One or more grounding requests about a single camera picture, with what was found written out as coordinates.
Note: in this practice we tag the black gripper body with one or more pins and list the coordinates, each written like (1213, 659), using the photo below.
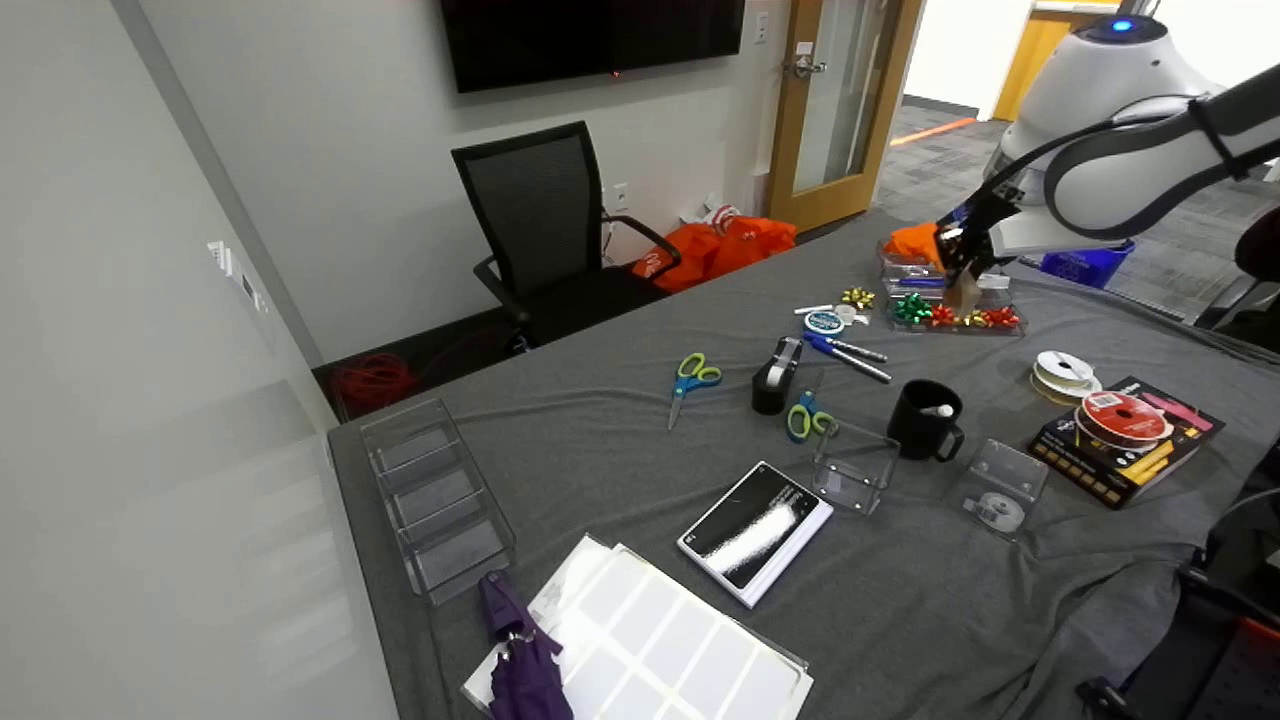
(965, 233)

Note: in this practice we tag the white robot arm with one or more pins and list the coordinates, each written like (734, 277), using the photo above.
(1112, 133)

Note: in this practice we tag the green blue scissors far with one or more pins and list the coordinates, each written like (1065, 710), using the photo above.
(690, 377)

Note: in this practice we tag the green blue scissors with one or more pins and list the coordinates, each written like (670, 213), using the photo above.
(690, 377)
(806, 416)

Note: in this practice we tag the orange cloth on table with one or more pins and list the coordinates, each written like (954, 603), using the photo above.
(913, 246)

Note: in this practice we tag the clear tray of gift bows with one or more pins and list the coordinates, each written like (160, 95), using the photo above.
(945, 316)

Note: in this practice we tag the cream ribbon spool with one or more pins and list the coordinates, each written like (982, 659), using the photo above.
(1065, 374)

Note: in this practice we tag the blue white ribbon spool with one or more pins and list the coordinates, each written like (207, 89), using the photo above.
(828, 316)

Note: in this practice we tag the black mug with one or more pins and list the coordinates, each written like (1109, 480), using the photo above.
(926, 422)

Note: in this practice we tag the wooden door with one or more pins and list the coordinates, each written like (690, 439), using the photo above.
(840, 80)

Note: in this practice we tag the orange ribbon spool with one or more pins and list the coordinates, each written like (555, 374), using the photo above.
(1122, 416)

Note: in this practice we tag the green blue scissors near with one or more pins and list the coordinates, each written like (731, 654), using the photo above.
(806, 416)

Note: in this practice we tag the black tape dispenser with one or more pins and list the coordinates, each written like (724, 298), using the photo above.
(769, 385)

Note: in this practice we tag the clear box with tape roll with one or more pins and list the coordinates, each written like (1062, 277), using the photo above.
(1000, 487)

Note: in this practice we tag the orange fabric on floor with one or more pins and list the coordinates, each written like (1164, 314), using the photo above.
(714, 250)

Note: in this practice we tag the black craft package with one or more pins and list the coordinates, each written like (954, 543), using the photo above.
(1116, 473)

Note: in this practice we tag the black ink pad box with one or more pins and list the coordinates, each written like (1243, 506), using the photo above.
(752, 529)

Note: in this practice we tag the black mesh office chair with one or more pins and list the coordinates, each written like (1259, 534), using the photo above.
(543, 213)

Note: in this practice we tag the white label sheets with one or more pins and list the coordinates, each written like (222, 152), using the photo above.
(639, 645)

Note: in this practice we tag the clear organizer tray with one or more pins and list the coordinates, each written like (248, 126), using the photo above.
(437, 506)

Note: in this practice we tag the purple gloves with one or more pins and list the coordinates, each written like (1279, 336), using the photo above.
(527, 676)

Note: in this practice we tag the blue handled scissors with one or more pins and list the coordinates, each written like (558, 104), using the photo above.
(851, 352)

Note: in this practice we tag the wall mounted television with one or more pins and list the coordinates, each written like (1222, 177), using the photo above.
(528, 42)

